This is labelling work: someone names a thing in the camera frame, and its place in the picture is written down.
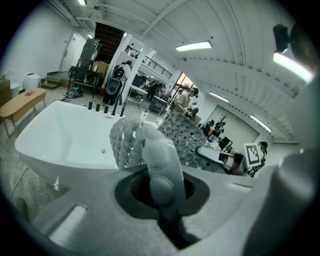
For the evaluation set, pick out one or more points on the small cardboard box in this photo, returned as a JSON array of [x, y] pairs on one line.
[[100, 67]]

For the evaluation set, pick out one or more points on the black shelf table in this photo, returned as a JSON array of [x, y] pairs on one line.
[[83, 72]]

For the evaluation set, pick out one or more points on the black head-worn camera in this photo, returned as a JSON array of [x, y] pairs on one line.
[[281, 37]]

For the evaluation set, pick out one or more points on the white bathtub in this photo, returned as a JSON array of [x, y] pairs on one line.
[[65, 135]]

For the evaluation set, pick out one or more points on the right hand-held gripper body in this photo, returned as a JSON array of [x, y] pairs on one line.
[[252, 153]]

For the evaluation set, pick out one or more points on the wooden steps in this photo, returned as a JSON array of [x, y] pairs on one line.
[[51, 83]]

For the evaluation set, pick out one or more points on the black curved faucet spout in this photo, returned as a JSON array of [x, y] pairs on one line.
[[115, 107]]

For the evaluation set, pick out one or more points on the black balcony railing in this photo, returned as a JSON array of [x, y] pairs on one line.
[[158, 67]]

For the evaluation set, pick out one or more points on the steel table white top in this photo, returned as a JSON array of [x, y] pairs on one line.
[[137, 90]]

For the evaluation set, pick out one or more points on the white round bin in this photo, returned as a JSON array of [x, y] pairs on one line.
[[32, 81]]

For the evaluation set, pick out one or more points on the oval wooden bench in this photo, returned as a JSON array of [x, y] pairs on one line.
[[20, 101]]

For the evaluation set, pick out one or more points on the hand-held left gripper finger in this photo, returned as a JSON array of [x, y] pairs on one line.
[[165, 162]]

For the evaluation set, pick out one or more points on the white soap bottle blue pump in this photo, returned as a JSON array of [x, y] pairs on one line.
[[144, 117]]

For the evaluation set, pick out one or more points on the black hand shower wand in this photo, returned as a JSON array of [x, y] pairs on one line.
[[122, 110]]

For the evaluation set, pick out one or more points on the pink cloth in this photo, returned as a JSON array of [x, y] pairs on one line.
[[30, 93]]

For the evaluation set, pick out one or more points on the white door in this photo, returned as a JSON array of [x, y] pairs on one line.
[[68, 52]]

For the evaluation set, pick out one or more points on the black faucet knob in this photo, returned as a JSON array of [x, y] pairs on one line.
[[90, 106], [106, 109], [98, 107]]

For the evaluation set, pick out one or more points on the small ceiling light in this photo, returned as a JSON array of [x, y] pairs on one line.
[[90, 36]]

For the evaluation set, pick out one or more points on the grey perforated bath mat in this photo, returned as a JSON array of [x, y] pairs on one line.
[[125, 140]]

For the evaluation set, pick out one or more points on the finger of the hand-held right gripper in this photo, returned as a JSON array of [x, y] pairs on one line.
[[208, 154]]

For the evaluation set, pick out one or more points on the long ceiling light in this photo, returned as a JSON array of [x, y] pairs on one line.
[[82, 2], [260, 123], [193, 46], [218, 97], [292, 66]]

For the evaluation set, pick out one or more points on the dark bag with teal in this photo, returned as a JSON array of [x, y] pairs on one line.
[[73, 92]]

